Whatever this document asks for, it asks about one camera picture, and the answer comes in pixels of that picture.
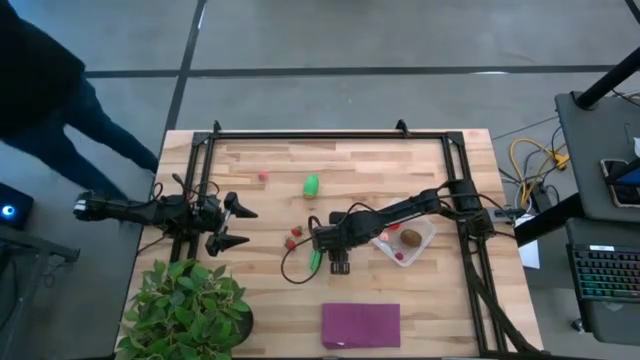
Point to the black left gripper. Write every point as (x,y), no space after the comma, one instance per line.
(215,220)

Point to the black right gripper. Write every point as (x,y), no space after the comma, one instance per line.
(340,237)

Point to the green toy pea pod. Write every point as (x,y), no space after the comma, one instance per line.
(315,261)

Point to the pink toy peach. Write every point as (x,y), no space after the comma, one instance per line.
(384,236)

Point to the red toy strawberry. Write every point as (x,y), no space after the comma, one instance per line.
(290,244)

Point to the small green object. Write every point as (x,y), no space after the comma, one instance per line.
(297,231)

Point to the pink-red round toy fruit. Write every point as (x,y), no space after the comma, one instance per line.
(263,175)

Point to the red toy cherry with stem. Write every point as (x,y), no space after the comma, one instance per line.
(399,256)

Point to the red toy tomato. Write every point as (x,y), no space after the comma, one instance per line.
(395,227)

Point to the brown toy kiwi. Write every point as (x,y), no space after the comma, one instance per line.
(411,238)

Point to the green toy vegetable orange end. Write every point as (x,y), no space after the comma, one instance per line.
(311,186)

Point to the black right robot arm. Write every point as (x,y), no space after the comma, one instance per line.
(400,207)

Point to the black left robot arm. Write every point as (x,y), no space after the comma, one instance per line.
(125,210)

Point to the clear plastic tupperware container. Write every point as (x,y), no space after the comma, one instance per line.
(425,227)

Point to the purple cloth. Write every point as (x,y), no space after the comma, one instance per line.
(360,325)

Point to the green leafy plant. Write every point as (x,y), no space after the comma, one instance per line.
(185,310)

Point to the black plant pot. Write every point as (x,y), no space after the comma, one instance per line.
(246,325)

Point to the black metal stand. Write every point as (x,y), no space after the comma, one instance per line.
(50,248)

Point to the white paper sheet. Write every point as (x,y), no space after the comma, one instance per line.
(530,255)

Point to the black box with blue light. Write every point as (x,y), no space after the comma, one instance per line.
(20,200)

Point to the black desk beam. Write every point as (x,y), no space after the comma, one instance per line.
(550,220)

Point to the person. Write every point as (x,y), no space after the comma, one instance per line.
(35,75)

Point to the black backlit keyboard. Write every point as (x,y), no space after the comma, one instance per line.
(605,275)

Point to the grey desk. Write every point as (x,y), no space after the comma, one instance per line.
(585,150)
(610,320)

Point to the phone with tan case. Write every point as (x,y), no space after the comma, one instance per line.
(625,197)

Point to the black pole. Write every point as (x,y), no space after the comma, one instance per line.
(607,80)

